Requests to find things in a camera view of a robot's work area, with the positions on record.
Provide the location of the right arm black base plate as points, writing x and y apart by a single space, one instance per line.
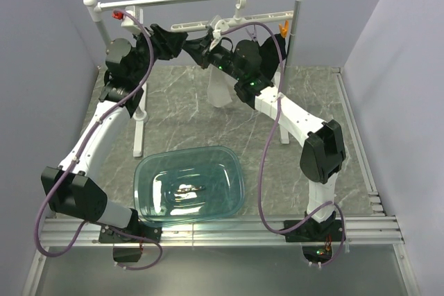
317 239

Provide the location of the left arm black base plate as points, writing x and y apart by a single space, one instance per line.
128 244

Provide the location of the teal transparent plastic basin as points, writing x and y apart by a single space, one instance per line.
188 186

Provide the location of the white plastic clip hanger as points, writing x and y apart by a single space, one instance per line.
236 20

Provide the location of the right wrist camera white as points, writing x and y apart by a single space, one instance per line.
216 26

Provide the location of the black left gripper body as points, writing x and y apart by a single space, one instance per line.
160 49

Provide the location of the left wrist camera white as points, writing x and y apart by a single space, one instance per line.
126 22

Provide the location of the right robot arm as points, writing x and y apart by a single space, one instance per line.
250 69

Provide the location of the white underwear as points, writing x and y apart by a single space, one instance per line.
218 91

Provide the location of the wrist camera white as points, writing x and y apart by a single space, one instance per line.
216 26
126 22

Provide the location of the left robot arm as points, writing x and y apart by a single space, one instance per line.
71 186

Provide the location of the aluminium rail frame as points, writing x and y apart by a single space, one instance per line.
376 229

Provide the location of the orange plastic clip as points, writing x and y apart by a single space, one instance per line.
284 28

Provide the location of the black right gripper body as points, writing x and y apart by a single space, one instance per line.
220 59

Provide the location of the purple plastic clip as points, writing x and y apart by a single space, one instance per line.
252 34

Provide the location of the silver white clothes rack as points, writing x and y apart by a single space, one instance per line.
110 29

